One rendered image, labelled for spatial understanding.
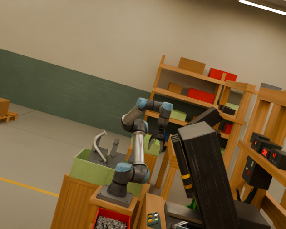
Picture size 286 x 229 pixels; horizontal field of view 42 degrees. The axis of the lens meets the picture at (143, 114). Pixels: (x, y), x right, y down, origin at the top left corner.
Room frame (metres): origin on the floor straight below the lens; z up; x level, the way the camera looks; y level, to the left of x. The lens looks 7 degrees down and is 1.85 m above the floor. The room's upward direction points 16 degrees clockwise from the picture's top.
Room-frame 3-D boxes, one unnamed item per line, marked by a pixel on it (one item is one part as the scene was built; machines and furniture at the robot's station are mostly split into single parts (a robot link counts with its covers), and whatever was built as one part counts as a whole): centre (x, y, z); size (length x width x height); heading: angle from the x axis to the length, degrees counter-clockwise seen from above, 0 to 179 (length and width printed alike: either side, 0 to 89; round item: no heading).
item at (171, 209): (2.05, -0.47, 1.11); 0.39 x 0.16 x 0.03; 92
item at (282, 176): (2.14, -0.82, 1.52); 0.90 x 0.25 x 0.04; 2
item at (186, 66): (9.00, -1.55, 1.14); 3.01 x 0.54 x 2.28; 89
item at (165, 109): (2.64, -0.15, 1.59); 0.09 x 0.08 x 0.11; 23
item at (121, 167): (2.71, 0.02, 1.05); 0.13 x 0.12 x 0.14; 113
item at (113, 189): (2.71, 0.03, 0.93); 0.15 x 0.15 x 0.10
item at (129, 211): (2.71, 0.03, 0.83); 0.32 x 0.32 x 0.04; 85
